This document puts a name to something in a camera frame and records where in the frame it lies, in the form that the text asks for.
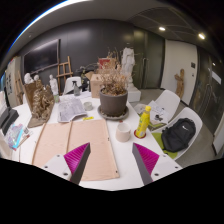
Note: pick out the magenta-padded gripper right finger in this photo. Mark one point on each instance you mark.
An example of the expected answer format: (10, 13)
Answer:
(165, 165)

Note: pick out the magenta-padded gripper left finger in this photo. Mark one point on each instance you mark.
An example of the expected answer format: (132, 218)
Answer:
(58, 165)

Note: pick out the yellow drink bottle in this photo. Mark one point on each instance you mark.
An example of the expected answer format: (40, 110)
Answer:
(143, 123)

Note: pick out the green seat cushion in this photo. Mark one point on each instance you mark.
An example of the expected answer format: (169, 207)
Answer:
(156, 127)
(158, 140)

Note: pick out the black backpack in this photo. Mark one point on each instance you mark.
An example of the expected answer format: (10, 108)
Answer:
(178, 135)

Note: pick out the light wooden board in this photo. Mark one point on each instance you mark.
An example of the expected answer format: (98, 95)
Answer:
(90, 140)

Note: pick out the colourful booklet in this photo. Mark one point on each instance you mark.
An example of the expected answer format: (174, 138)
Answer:
(16, 135)

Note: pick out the beige dotted cup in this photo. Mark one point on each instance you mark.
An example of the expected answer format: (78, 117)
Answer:
(123, 132)

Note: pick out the yellow tag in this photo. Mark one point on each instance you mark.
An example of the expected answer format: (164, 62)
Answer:
(88, 118)

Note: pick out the printed paper sheets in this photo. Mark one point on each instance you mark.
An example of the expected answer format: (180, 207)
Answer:
(70, 109)

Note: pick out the stack of papers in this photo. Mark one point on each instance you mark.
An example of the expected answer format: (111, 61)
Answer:
(156, 108)

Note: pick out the brown wood carving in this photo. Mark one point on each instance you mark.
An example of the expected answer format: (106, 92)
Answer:
(41, 103)

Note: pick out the small white tape roll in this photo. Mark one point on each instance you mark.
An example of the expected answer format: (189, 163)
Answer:
(88, 106)

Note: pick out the dark plant saucer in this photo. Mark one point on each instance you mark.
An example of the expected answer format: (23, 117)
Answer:
(113, 118)

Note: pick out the grey spray bottle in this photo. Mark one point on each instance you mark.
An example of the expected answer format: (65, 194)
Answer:
(76, 90)

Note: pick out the small white figurine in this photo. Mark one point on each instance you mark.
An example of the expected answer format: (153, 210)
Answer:
(53, 85)

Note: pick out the white chair with round back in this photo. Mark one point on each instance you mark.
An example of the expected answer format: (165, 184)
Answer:
(69, 85)

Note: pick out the dry plant in dark pot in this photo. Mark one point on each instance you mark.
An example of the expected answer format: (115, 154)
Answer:
(113, 101)

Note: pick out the brown wooden figure sculpture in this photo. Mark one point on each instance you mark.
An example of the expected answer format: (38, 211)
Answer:
(180, 83)

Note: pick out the cardboard box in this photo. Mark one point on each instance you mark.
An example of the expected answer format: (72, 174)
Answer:
(96, 85)

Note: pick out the small white bust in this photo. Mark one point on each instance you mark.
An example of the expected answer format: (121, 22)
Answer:
(28, 78)

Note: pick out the wooden easel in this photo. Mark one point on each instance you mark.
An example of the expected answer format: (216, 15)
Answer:
(65, 73)

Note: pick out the tall white statue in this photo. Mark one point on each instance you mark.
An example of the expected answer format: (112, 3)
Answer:
(128, 63)

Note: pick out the red box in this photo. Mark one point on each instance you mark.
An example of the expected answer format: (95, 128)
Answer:
(105, 62)

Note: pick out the round ceiling spotlight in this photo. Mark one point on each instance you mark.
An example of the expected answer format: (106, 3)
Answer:
(201, 36)
(162, 28)

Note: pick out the long ceiling light strip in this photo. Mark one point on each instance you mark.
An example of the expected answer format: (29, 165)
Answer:
(43, 16)

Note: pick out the black wall switch panel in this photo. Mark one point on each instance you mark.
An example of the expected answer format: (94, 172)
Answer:
(193, 65)

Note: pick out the black wall screen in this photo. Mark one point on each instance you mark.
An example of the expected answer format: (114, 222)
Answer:
(41, 56)

